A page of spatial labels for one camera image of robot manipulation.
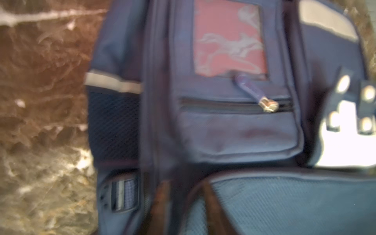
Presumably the navy blue school backpack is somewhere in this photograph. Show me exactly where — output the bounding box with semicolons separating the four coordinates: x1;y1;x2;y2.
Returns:
85;1;376;235

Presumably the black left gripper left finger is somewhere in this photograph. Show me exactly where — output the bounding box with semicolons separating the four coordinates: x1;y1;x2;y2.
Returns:
141;181;170;235

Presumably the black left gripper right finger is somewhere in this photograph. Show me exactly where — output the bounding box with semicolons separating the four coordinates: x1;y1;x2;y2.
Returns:
202;181;238;235

